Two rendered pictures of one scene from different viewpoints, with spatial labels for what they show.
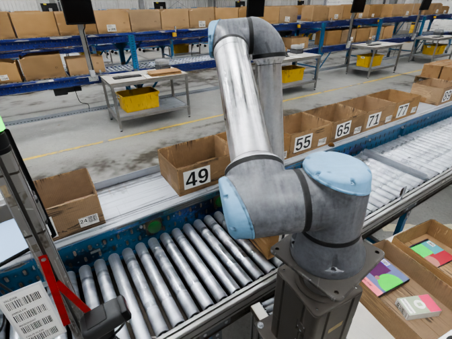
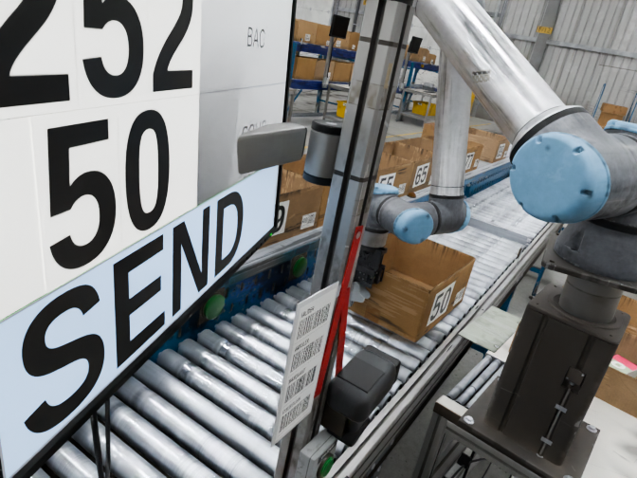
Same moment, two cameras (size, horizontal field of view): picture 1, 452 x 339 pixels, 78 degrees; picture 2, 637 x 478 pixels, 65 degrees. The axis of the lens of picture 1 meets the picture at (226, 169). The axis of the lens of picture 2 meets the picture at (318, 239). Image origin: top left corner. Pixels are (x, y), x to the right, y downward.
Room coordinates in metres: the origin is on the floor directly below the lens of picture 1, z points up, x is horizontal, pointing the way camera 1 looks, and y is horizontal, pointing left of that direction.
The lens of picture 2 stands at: (-0.04, 0.71, 1.50)
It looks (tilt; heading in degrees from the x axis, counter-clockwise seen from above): 21 degrees down; 331
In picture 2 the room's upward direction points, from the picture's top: 11 degrees clockwise
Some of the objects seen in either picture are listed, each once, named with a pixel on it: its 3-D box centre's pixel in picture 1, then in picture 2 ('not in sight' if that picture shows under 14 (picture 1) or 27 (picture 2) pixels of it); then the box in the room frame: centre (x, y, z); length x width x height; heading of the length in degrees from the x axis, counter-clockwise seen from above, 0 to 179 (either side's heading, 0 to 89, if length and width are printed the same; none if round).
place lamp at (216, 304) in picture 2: (155, 227); (215, 307); (1.08, 0.36, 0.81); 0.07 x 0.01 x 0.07; 122
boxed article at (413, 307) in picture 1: (417, 307); (615, 370); (0.65, -0.72, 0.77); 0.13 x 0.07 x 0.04; 97
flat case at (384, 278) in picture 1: (379, 276); not in sight; (0.79, -0.64, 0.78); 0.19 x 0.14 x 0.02; 114
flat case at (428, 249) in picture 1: (427, 255); not in sight; (0.91, -0.92, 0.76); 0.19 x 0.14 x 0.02; 113
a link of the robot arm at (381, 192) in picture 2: not in sight; (378, 207); (1.05, -0.05, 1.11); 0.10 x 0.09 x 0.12; 5
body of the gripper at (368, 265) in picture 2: not in sight; (367, 263); (1.05, -0.06, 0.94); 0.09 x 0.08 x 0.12; 32
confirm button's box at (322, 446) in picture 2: not in sight; (317, 460); (0.42, 0.39, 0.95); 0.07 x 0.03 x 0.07; 122
